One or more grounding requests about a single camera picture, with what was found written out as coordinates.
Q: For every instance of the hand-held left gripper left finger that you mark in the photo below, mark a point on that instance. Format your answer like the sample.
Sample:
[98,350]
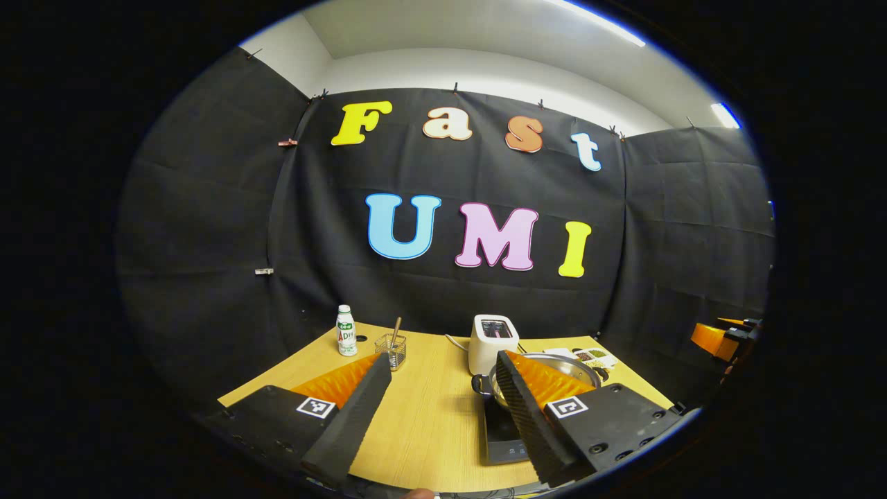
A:
[353,423]

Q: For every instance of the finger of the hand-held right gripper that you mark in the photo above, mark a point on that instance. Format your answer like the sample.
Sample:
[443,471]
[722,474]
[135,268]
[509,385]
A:
[731,321]
[710,339]

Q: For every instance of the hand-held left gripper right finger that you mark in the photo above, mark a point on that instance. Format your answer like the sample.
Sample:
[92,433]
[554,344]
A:
[530,423]

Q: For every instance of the black induction cooktop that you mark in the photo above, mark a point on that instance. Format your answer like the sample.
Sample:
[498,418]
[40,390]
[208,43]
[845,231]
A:
[502,443]

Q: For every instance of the white toaster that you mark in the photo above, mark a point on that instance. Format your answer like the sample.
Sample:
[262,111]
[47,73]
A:
[481,353]

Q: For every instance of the white bottle with green label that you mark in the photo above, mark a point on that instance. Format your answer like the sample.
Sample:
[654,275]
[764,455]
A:
[346,336]

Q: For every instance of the white divided dish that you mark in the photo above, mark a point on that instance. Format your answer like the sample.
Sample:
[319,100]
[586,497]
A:
[596,357]

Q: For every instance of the black backdrop cloth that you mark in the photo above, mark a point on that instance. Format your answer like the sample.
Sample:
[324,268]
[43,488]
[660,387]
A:
[312,229]

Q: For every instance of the short ceiling light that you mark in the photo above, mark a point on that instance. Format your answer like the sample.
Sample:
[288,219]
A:
[725,115]

